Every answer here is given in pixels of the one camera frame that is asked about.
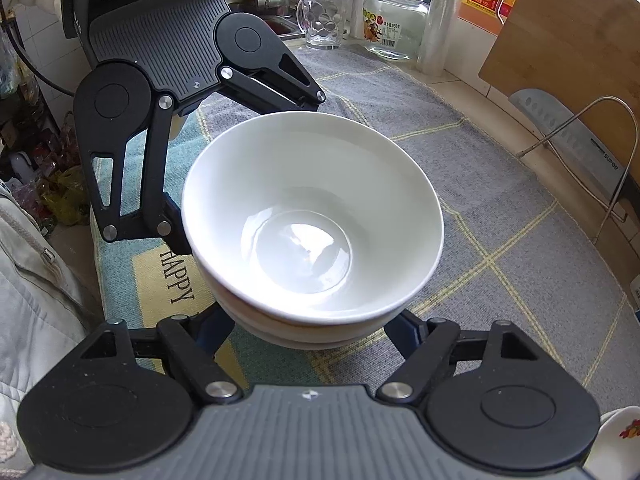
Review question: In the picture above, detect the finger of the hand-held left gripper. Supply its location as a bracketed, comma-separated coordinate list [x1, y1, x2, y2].
[81, 95, 195, 256]
[219, 46, 327, 113]

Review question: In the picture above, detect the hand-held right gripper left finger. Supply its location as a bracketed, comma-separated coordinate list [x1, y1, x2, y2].
[80, 305, 243, 405]

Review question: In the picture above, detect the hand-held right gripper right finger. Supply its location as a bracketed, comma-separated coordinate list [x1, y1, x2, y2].
[376, 310, 541, 405]

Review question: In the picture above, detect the white fruit print plate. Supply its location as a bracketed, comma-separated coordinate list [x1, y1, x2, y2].
[585, 405, 640, 480]

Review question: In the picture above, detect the steel sink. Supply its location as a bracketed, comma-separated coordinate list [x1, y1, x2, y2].
[260, 12, 306, 43]

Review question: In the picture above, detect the clear glass mug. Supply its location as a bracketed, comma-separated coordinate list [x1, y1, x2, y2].
[295, 0, 347, 52]

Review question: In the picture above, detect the yellow plastic bag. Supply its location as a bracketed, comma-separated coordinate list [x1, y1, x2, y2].
[40, 165, 91, 226]

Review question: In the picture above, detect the glass jar yellow lid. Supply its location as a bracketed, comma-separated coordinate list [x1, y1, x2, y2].
[362, 0, 432, 62]

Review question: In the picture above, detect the tall clear plastic cup stack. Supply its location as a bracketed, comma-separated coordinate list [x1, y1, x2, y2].
[417, 0, 468, 78]

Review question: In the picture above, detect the grey checked mat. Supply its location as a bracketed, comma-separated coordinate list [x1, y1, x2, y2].
[90, 42, 631, 411]

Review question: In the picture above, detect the person's light jacket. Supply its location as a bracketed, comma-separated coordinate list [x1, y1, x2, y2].
[0, 180, 108, 480]

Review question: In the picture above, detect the bamboo cutting board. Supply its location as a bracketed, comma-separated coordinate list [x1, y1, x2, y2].
[477, 0, 640, 161]

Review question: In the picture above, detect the black cable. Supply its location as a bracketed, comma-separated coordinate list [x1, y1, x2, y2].
[0, 7, 76, 97]

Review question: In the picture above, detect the metal wire rack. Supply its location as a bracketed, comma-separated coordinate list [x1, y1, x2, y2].
[517, 96, 640, 243]

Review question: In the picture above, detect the large kitchen knife black handle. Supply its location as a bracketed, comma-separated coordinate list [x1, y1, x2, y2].
[507, 87, 632, 201]

